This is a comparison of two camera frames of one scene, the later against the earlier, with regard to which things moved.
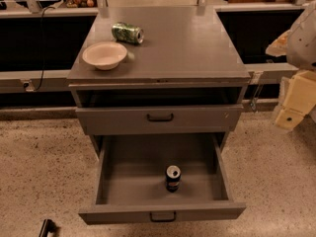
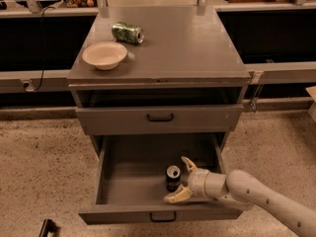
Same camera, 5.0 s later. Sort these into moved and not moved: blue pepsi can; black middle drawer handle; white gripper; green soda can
Moved: white gripper
Not moved: green soda can; blue pepsi can; black middle drawer handle
